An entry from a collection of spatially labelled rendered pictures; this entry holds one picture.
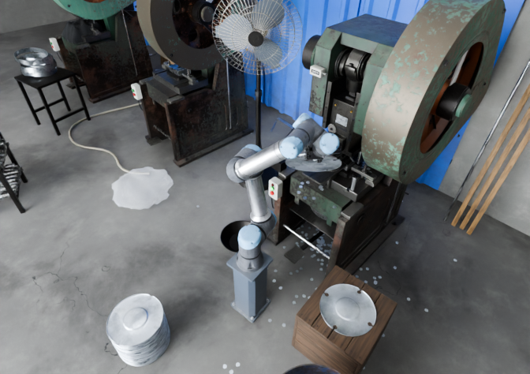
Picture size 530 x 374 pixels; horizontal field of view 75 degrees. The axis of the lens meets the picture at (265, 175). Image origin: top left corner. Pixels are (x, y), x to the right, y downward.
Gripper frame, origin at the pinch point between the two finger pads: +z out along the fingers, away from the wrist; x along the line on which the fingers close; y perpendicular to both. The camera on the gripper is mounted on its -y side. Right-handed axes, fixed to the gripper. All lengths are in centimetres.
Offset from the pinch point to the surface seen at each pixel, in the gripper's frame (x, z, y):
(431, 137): -6, 2, -62
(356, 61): -42.9, -7.1, -22.5
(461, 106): -13, -31, -56
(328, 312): 80, 18, -5
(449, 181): 14, 113, -144
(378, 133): -2.6, -33.7, -17.6
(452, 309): 97, 50, -93
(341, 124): -18.5, 17.7, -21.3
